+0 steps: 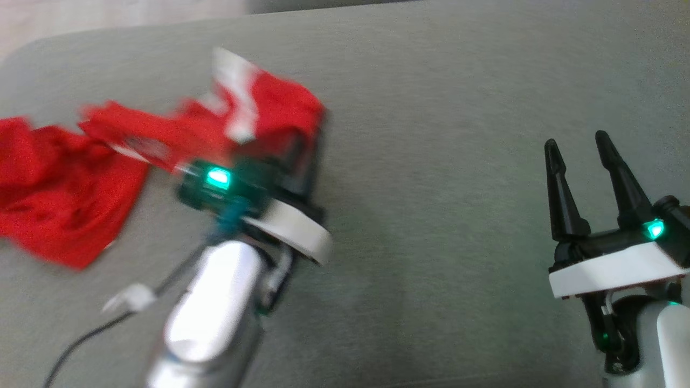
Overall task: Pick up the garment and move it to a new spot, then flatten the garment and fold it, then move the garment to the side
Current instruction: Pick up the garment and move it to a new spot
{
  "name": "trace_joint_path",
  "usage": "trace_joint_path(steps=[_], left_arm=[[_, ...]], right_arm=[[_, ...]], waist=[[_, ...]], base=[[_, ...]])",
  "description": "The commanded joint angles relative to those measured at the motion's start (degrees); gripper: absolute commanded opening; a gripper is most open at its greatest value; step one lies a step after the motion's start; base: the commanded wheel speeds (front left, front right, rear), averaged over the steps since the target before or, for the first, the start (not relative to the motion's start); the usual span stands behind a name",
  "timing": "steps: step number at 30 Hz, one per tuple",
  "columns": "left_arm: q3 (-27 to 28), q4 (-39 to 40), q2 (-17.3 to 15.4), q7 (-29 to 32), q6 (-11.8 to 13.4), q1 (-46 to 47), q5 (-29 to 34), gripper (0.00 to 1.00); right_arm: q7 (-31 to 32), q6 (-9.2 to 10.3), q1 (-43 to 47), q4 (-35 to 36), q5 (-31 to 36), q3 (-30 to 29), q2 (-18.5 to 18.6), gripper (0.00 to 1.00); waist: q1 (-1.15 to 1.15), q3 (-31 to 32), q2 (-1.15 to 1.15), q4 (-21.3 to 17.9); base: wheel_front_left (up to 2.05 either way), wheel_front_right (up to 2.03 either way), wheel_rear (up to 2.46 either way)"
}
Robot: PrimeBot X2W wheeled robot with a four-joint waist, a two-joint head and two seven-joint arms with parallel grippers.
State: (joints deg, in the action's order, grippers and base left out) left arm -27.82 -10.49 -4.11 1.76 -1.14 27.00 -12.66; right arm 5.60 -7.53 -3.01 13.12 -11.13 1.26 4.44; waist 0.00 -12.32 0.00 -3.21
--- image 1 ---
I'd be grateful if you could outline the red garment with white trim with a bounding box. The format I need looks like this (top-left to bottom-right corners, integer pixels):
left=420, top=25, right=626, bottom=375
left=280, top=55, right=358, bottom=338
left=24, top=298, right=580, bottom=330
left=0, top=116, right=153, bottom=270

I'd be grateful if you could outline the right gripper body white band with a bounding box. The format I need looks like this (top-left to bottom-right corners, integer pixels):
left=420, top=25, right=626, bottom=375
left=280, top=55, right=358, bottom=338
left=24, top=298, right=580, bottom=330
left=548, top=195, right=690, bottom=300

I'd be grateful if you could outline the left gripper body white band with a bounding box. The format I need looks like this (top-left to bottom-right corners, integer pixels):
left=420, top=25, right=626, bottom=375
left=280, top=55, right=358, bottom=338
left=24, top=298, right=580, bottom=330
left=175, top=155, right=334, bottom=268

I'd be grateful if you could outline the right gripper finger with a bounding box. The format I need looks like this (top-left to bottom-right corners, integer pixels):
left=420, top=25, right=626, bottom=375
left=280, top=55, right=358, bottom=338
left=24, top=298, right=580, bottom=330
left=544, top=138, right=591, bottom=242
left=595, top=130, right=654, bottom=228

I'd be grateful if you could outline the white cable tag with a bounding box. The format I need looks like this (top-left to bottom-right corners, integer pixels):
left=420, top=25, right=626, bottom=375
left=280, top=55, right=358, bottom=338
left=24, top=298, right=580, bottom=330
left=101, top=283, right=158, bottom=314

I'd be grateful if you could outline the grey fabric sofa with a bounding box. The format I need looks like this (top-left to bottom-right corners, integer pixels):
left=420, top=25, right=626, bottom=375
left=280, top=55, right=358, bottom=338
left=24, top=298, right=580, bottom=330
left=0, top=0, right=690, bottom=388

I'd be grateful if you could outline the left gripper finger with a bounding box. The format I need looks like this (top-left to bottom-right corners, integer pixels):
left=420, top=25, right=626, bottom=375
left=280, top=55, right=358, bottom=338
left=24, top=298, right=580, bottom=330
left=286, top=110, right=327, bottom=197

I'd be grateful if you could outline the black cable with teal plug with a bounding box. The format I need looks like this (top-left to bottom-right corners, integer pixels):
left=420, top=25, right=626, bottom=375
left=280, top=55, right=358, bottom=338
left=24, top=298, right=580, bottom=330
left=42, top=197, right=254, bottom=388

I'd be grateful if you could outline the red jersey with white sleeves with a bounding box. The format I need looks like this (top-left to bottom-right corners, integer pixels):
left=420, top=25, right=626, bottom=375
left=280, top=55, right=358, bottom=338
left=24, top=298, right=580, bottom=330
left=78, top=46, right=328, bottom=178

